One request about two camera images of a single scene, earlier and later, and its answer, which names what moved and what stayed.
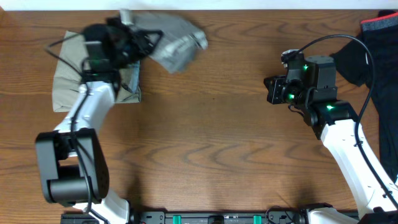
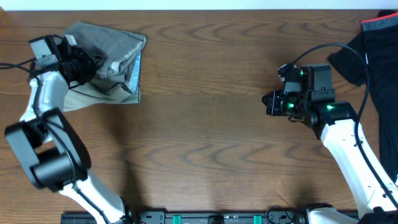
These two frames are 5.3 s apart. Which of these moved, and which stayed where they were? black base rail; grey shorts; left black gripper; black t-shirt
Moved: grey shorts; left black gripper
Stayed: black base rail; black t-shirt
